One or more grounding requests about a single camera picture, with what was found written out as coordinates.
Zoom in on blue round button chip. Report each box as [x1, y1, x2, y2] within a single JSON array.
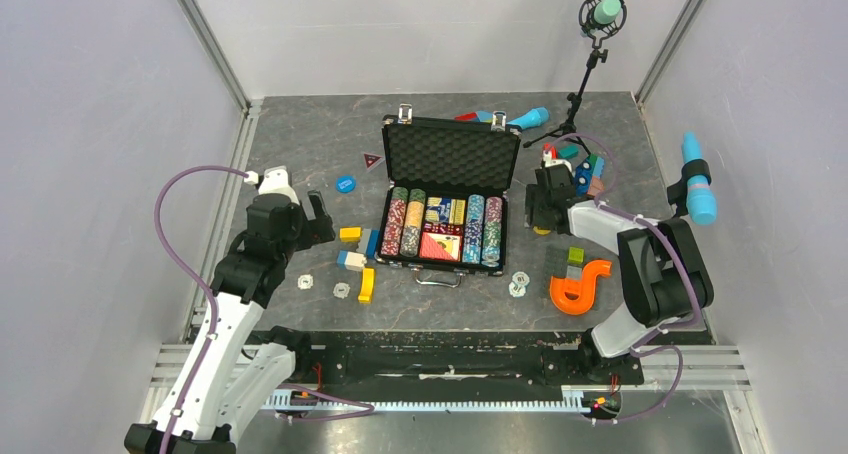
[[335, 175, 357, 194]]

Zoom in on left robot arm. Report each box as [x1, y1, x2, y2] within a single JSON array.
[[124, 166, 335, 453]]

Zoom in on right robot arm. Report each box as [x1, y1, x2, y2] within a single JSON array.
[[525, 163, 714, 382]]

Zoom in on yellow small block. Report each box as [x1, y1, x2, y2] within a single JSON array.
[[339, 226, 363, 243]]

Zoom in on white blue block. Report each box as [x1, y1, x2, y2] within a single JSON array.
[[336, 251, 367, 272]]

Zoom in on blue toy car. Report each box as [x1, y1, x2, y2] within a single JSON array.
[[574, 154, 605, 198]]

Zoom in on blue grey block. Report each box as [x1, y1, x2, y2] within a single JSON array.
[[356, 228, 379, 259]]

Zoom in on grey poker chip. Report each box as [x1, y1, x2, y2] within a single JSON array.
[[332, 282, 351, 299], [297, 274, 314, 290]]

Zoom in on grey lego plate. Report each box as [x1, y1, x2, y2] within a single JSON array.
[[543, 246, 585, 280]]

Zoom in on teal small block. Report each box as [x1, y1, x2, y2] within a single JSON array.
[[557, 144, 580, 160]]

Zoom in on red small block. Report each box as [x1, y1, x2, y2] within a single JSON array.
[[542, 143, 557, 162]]

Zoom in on lime lego brick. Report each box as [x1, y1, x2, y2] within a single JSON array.
[[567, 246, 585, 266]]

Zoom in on yellow long block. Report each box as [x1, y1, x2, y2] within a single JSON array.
[[357, 267, 376, 304]]

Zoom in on blue chip row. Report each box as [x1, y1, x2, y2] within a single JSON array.
[[462, 194, 485, 264]]

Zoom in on red chip row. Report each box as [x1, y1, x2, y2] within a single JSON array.
[[380, 187, 409, 256]]

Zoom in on green purple chip row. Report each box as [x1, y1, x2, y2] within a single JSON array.
[[481, 197, 503, 267]]

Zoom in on blue toy microphone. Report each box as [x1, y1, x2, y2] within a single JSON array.
[[507, 107, 550, 131]]

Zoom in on blue playing card deck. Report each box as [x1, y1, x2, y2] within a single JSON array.
[[424, 197, 466, 225]]

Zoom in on orange curved track piece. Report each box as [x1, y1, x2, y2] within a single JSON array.
[[548, 259, 612, 316]]

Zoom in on black poker case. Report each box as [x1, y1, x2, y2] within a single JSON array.
[[376, 104, 522, 277]]

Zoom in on red blue flat blocks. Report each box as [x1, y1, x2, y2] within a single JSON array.
[[455, 110, 493, 123]]

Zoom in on red dice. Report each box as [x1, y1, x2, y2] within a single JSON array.
[[422, 222, 464, 236]]

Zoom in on red playing card deck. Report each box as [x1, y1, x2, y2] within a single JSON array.
[[419, 232, 462, 262]]

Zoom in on blue microphone on stand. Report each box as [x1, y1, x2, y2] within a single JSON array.
[[666, 131, 718, 226]]

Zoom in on green microphone on tripod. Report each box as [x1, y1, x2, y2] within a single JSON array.
[[522, 0, 627, 157]]

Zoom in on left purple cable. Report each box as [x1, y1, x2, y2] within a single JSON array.
[[153, 166, 376, 454]]

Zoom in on purple cable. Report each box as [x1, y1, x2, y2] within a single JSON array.
[[544, 132, 705, 427], [153, 166, 376, 454]]

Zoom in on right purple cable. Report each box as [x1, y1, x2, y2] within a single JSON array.
[[544, 132, 705, 427]]

